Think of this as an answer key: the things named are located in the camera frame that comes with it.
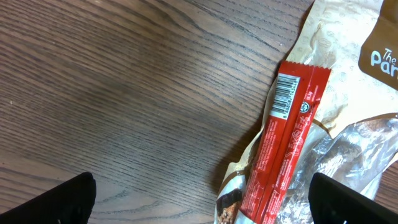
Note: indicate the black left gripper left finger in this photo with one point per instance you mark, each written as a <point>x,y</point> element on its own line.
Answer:
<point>68,203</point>

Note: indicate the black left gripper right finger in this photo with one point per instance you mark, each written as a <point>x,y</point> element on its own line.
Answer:
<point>334,203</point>

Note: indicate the red snack stick wrapper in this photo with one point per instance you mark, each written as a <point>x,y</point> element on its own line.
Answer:
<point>298,92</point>

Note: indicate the beige nut snack bag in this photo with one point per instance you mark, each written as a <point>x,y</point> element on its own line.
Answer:
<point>353,136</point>

